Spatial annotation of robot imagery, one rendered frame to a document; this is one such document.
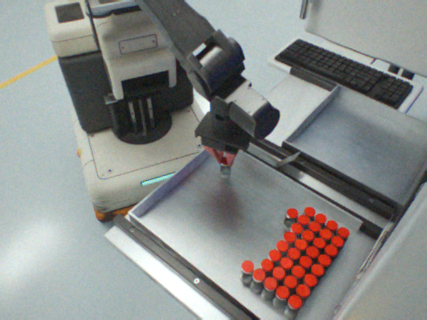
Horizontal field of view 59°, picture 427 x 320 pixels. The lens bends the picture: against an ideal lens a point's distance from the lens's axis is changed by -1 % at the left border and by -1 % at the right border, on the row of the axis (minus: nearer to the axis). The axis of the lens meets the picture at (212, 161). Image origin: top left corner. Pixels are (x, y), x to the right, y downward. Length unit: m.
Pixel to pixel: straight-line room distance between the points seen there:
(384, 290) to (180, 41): 0.42
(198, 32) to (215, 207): 0.35
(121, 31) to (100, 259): 0.97
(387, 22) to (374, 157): 0.53
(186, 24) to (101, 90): 1.14
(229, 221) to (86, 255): 1.12
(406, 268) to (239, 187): 0.58
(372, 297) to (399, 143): 0.71
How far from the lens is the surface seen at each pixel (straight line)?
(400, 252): 0.23
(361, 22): 1.34
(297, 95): 1.02
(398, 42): 1.33
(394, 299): 0.27
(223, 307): 0.64
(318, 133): 0.92
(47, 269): 1.80
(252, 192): 0.78
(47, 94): 2.63
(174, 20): 0.57
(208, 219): 0.74
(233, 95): 0.59
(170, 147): 1.70
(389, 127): 1.00
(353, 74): 1.23
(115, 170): 1.65
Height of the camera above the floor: 1.50
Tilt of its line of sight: 48 degrees down
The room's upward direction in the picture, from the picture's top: straight up
